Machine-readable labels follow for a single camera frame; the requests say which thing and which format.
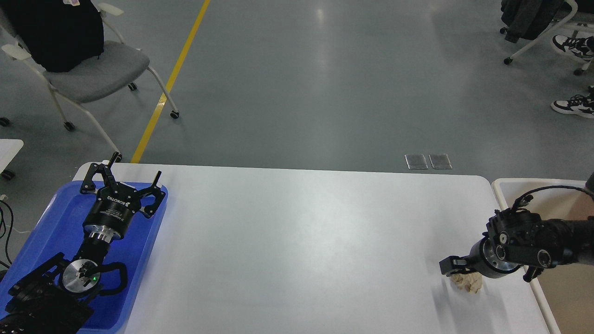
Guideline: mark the beige plastic bin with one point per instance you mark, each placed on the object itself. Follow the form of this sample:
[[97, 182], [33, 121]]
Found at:
[[566, 292]]

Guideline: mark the black white sneaker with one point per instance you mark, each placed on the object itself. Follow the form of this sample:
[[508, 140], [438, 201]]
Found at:
[[578, 105], [580, 48]]

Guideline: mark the upper black white sneaker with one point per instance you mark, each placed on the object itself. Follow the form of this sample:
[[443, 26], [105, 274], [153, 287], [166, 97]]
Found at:
[[580, 48]]

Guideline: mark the white chair with dark coat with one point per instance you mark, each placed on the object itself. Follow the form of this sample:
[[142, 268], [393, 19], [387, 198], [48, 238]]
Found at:
[[534, 20]]

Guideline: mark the left floor outlet plate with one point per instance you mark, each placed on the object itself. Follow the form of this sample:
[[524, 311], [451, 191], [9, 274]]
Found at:
[[416, 162]]

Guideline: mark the white side table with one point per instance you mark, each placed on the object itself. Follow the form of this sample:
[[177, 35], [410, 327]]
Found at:
[[8, 150]]

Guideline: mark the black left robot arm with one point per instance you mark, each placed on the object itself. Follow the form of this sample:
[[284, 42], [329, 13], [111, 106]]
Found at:
[[81, 268]]

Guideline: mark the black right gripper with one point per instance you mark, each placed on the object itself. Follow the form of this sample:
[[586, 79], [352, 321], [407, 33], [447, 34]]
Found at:
[[482, 258]]

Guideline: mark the blue plastic tray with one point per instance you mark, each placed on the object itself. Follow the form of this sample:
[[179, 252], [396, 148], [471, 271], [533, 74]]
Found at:
[[60, 229]]

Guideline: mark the lower black white sneaker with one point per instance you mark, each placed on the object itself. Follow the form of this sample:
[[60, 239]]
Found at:
[[578, 105]]

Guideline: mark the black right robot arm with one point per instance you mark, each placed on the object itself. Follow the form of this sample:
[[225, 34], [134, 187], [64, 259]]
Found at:
[[516, 237]]

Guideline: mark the beige paper ball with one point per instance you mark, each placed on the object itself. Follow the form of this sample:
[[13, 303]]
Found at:
[[470, 282]]

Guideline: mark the floor outlet plate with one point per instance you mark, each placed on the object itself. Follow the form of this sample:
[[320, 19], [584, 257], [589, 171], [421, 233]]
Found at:
[[440, 161], [416, 162]]

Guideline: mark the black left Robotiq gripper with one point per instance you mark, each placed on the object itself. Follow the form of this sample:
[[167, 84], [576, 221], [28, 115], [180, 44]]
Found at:
[[112, 208]]

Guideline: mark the right floor outlet plate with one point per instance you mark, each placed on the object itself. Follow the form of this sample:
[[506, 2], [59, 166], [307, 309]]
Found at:
[[440, 161]]

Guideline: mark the black jacket on chair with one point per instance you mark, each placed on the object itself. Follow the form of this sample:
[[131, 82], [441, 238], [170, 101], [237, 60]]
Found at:
[[59, 36]]

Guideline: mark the grey white office chair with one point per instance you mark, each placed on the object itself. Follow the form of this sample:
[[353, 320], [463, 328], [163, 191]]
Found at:
[[95, 78]]

